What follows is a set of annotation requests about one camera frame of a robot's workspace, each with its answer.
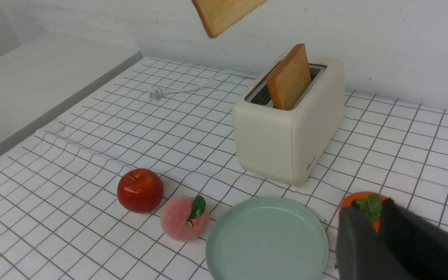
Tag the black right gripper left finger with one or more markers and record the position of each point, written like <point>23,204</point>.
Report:
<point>361,253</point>

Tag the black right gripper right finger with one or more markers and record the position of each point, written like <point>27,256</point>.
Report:
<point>420,247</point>

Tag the toast slice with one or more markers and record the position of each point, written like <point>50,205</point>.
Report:
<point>219,15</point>
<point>289,79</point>

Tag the orange persimmon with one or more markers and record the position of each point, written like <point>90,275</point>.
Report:
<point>369,202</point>

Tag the light green round plate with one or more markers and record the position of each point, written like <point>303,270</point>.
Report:
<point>267,238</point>

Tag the cream white toaster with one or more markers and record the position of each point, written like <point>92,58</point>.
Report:
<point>285,145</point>

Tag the pink peach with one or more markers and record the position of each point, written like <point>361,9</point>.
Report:
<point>184,218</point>

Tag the red apple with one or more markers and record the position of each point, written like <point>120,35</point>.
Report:
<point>140,191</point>

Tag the white checkered tablecloth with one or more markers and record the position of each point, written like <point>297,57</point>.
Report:
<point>59,214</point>

